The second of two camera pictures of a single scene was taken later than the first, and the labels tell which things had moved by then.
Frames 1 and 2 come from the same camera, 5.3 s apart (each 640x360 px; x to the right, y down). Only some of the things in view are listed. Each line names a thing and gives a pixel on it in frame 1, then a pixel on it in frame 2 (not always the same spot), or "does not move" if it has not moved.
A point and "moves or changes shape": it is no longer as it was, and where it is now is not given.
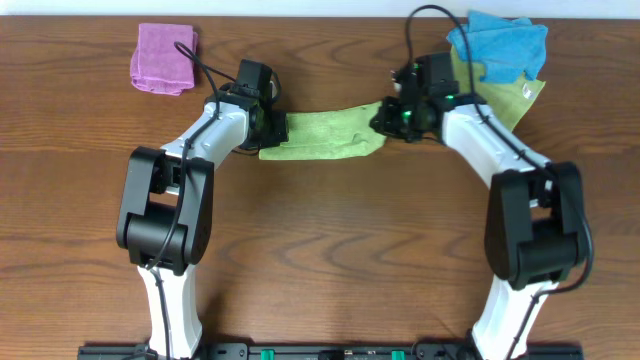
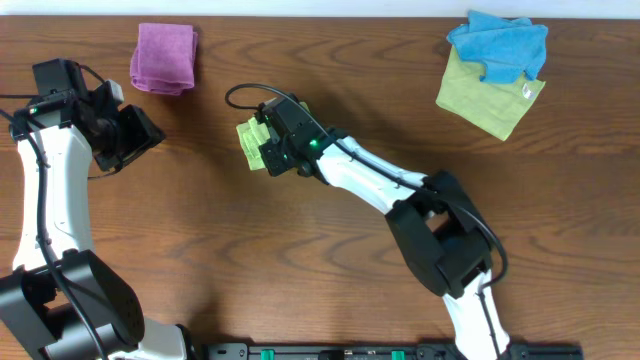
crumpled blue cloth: [506, 48] does not move
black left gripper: [282, 133] to [144, 132]
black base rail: [335, 351] does not move
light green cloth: [333, 132] moves or changes shape
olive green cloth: [509, 101] does not move
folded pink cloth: [157, 65] does not move
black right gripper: [383, 120] to [273, 166]
